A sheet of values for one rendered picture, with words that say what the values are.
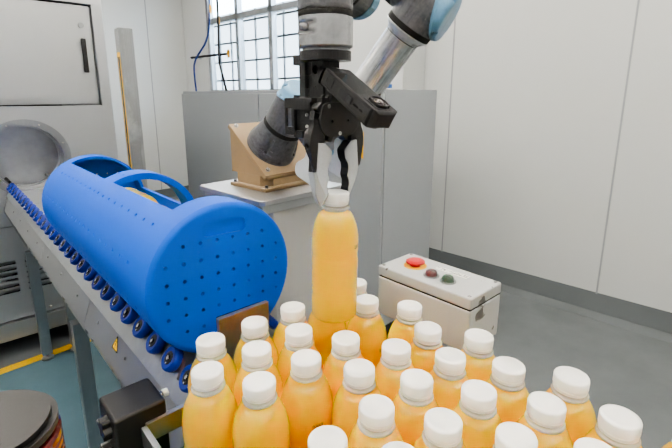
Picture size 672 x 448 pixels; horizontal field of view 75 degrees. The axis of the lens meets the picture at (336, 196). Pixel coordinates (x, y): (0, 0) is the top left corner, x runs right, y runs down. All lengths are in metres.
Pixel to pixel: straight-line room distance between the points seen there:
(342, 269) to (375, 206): 1.82
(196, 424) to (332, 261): 0.26
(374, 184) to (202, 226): 1.72
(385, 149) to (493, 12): 1.50
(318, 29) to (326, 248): 0.29
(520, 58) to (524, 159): 0.69
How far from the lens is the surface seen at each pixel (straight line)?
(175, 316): 0.82
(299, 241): 1.29
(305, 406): 0.60
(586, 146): 3.23
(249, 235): 0.84
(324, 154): 0.60
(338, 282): 0.64
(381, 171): 2.38
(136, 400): 0.73
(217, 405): 0.60
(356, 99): 0.56
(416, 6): 1.05
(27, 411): 0.30
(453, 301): 0.77
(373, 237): 2.50
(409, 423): 0.57
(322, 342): 0.77
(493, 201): 3.49
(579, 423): 0.64
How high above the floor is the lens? 1.42
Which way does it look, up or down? 13 degrees down
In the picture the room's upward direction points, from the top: straight up
